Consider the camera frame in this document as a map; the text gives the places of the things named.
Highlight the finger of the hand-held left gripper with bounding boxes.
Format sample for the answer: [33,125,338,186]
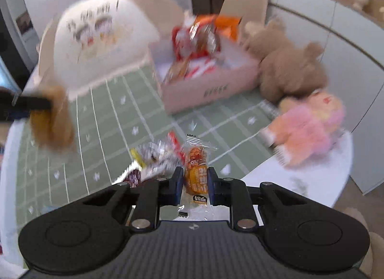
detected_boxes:
[0,87,52,112]
[0,110,31,123]

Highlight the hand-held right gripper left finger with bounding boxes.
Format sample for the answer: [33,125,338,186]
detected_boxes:
[82,166,184,233]

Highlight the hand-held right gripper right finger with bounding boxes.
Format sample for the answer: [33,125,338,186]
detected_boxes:
[208,167,299,233]

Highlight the orange sausage packet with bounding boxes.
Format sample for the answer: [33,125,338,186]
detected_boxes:
[182,134,220,208]

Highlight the bread packet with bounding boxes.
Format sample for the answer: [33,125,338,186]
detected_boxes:
[29,85,76,151]

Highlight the pink cardboard box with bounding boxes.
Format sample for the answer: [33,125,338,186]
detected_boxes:
[148,37,261,114]

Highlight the thin red snack packet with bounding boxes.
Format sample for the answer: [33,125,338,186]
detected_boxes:
[167,131,186,163]

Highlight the yellow white wrapped snack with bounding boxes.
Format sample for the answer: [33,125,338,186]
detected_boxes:
[130,143,169,179]

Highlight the maroon snack packet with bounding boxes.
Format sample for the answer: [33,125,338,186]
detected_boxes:
[122,168,142,188]

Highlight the beige chair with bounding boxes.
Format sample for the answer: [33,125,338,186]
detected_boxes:
[36,18,65,85]
[220,0,270,28]

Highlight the white printed food cover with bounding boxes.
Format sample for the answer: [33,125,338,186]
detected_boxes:
[54,0,185,101]

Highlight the green grid tablecloth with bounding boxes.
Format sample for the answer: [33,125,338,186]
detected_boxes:
[15,64,284,232]

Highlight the pink plush toy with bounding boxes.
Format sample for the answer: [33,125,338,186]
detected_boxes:
[259,89,346,168]

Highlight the brown teddy bear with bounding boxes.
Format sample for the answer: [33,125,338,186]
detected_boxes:
[242,17,330,103]

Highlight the large red snack bag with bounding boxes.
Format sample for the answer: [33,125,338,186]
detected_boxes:
[172,15,222,58]

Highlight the orange snack bag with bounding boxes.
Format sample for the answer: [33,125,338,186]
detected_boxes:
[215,15,242,41]

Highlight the white sideboard cabinet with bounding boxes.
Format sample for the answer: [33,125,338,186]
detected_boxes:
[236,0,384,196]

